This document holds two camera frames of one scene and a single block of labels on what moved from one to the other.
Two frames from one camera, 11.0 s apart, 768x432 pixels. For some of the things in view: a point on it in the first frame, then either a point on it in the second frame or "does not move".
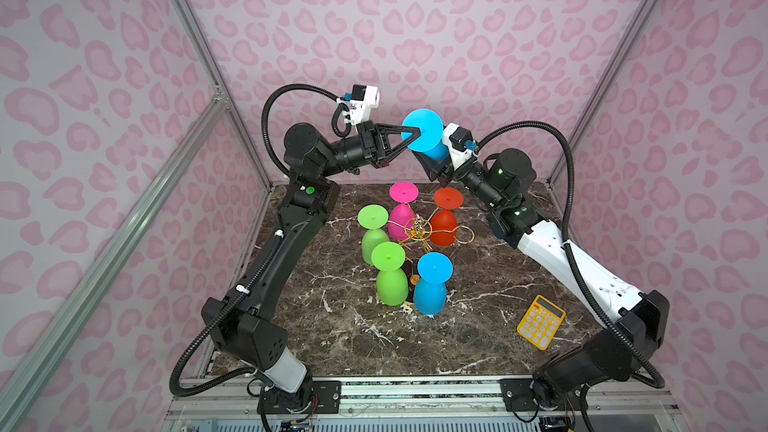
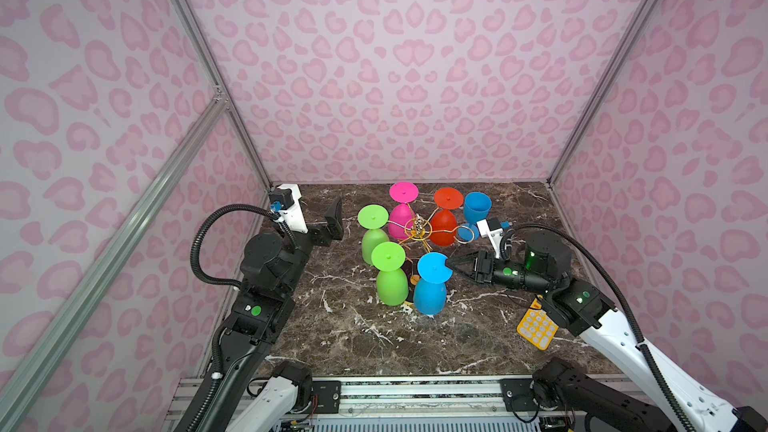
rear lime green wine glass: [374, 217] does not move
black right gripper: [434, 168] → [463, 260]
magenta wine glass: [403, 215] does not move
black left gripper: [375, 148] → [332, 228]
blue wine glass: [430, 291] does not move
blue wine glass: [431, 140] → [477, 207]
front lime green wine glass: [392, 285] does not move
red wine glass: [448, 199] does not move
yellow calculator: [541, 322] does not move
